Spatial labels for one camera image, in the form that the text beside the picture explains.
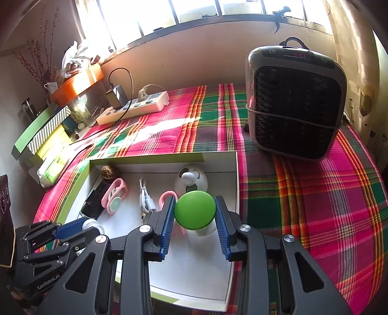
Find plaid tablecloth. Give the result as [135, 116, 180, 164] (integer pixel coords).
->
[33, 83, 388, 315]

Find grey space heater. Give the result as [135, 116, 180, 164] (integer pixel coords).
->
[244, 36, 348, 161]

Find black charger cable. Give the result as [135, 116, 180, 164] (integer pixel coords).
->
[108, 67, 134, 122]

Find pink ear hook earphone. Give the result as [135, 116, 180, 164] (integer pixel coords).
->
[102, 178, 129, 214]

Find woven rattan ball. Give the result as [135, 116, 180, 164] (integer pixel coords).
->
[101, 165, 117, 184]

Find black device with clear cap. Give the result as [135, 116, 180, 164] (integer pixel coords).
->
[79, 182, 111, 235]

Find dark board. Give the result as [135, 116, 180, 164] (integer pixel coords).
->
[0, 174, 16, 268]

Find orange box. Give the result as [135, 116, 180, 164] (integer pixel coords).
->
[50, 65, 105, 106]

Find green round cap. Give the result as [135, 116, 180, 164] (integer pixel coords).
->
[175, 191, 217, 237]

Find yellow box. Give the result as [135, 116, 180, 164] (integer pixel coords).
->
[20, 126, 73, 170]

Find barred window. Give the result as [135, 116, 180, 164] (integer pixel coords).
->
[76, 0, 331, 52]

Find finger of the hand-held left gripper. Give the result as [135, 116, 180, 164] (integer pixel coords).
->
[20, 219, 88, 243]
[23, 228, 102, 264]

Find green striped box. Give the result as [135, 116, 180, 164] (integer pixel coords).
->
[11, 106, 72, 161]

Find white power strip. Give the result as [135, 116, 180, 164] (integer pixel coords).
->
[96, 90, 170, 126]

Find white plastic bag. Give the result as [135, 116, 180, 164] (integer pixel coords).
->
[61, 41, 91, 73]

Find dark glass jar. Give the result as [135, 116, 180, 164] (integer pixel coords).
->
[18, 97, 38, 122]

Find white usb cable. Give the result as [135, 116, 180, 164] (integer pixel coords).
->
[139, 177, 158, 220]

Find pink ring object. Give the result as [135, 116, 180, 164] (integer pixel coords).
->
[159, 191, 178, 213]

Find black window hook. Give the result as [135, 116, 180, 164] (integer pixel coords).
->
[273, 5, 291, 34]

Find green tissue pack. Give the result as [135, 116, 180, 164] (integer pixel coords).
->
[37, 145, 79, 188]

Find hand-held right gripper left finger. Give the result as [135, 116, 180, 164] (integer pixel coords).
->
[36, 195, 178, 315]

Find black charger adapter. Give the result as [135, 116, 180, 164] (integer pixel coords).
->
[106, 86, 128, 110]

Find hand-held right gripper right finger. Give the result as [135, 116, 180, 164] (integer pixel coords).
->
[215, 195, 354, 315]

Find white cardboard box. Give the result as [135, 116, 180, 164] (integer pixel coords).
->
[55, 150, 240, 312]

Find clear plastic storage box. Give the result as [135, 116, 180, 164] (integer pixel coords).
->
[65, 88, 106, 125]

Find dried red branches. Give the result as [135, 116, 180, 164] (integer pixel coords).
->
[15, 8, 58, 88]

